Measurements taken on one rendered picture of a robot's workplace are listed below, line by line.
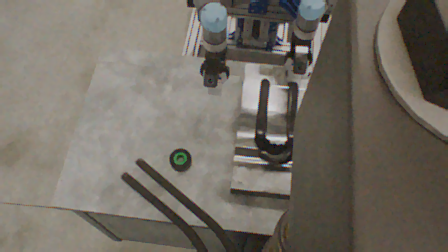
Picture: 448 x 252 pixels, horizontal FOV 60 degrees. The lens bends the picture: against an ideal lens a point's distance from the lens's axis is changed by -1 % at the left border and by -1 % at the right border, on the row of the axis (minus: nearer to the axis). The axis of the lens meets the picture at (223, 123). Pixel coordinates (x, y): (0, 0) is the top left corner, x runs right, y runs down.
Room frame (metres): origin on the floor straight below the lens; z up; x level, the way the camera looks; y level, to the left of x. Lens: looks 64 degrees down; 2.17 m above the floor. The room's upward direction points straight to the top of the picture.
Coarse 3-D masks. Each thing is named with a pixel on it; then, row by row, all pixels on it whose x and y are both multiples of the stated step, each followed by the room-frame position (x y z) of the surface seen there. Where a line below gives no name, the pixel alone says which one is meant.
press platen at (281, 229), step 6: (288, 210) 0.16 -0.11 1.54; (282, 216) 0.15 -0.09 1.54; (288, 216) 0.15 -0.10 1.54; (282, 222) 0.14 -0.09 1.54; (276, 228) 0.13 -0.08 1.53; (282, 228) 0.13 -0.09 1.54; (276, 234) 0.12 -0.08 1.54; (282, 234) 0.12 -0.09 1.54; (276, 240) 0.11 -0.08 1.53; (282, 240) 0.11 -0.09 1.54; (276, 246) 0.10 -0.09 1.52; (282, 246) 0.10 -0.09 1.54
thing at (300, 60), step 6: (300, 48) 0.84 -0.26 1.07; (306, 48) 0.84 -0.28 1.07; (294, 54) 0.83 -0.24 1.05; (300, 54) 0.82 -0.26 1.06; (306, 54) 0.82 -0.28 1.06; (294, 60) 0.81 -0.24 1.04; (300, 60) 0.81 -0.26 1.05; (306, 60) 0.80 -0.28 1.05; (294, 66) 0.79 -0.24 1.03; (300, 66) 0.79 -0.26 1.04; (306, 66) 0.79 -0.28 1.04; (294, 72) 0.77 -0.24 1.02; (300, 72) 0.77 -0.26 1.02
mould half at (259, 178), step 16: (256, 80) 0.82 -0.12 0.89; (272, 80) 0.82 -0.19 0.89; (288, 80) 0.82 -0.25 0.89; (304, 80) 0.82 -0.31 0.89; (256, 96) 0.75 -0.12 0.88; (272, 96) 0.75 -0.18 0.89; (240, 112) 0.68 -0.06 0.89; (256, 112) 0.69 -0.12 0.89; (272, 112) 0.69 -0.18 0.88; (240, 128) 0.60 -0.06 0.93; (272, 128) 0.60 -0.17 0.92; (240, 144) 0.54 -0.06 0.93; (240, 160) 0.51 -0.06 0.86; (256, 160) 0.51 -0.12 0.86; (240, 176) 0.45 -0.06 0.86; (256, 176) 0.45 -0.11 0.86; (272, 176) 0.45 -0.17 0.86; (288, 176) 0.45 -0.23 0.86; (240, 192) 0.40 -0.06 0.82; (256, 192) 0.39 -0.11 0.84; (272, 192) 0.39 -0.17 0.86; (288, 192) 0.39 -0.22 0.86
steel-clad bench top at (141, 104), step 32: (96, 64) 0.96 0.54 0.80; (128, 64) 0.96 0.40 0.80; (160, 64) 0.96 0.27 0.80; (192, 64) 0.96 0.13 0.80; (256, 64) 0.96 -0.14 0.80; (96, 96) 0.80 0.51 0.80; (128, 96) 0.80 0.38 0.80; (160, 96) 0.80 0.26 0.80; (192, 96) 0.80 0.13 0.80; (224, 96) 0.80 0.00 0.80; (96, 128) 0.66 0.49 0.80; (128, 128) 0.66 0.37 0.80; (160, 128) 0.66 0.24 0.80; (192, 128) 0.66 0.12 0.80; (224, 128) 0.66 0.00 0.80; (96, 160) 0.53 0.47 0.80; (128, 160) 0.53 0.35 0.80; (160, 160) 0.53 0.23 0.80; (192, 160) 0.53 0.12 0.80; (224, 160) 0.53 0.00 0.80; (64, 192) 0.40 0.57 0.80; (96, 192) 0.40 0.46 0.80; (128, 192) 0.40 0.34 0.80; (160, 192) 0.41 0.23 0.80; (192, 192) 0.41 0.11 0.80; (224, 192) 0.41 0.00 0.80; (192, 224) 0.29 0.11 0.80; (224, 224) 0.29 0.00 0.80; (256, 224) 0.29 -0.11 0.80
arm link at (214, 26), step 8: (208, 8) 0.80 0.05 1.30; (216, 8) 0.80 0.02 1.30; (224, 8) 0.80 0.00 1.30; (200, 16) 0.81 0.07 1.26; (208, 16) 0.77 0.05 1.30; (216, 16) 0.77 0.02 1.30; (224, 16) 0.78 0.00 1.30; (208, 24) 0.76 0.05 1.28; (216, 24) 0.76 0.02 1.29; (224, 24) 0.77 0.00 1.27; (208, 32) 0.76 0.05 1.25; (216, 32) 0.75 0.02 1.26; (224, 32) 0.77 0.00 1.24; (208, 40) 0.76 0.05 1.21; (216, 40) 0.76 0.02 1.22; (224, 40) 0.77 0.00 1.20
